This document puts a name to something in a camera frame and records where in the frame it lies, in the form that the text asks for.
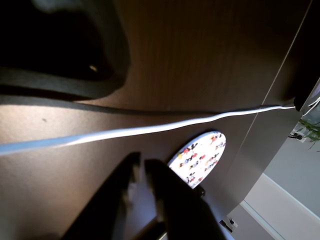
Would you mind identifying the green potted plant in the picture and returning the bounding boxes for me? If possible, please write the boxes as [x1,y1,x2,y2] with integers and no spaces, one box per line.
[289,117,320,151]

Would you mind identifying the white cable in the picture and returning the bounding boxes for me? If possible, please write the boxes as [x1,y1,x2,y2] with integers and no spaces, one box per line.
[0,104,297,156]

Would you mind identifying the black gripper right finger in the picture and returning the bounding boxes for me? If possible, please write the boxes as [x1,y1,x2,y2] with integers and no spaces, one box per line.
[144,159,227,240]

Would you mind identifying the round cartoon print coaster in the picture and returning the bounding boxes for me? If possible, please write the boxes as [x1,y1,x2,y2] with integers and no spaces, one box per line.
[166,129,227,190]

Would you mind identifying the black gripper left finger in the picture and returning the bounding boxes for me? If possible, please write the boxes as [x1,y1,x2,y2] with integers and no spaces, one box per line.
[61,151,141,240]

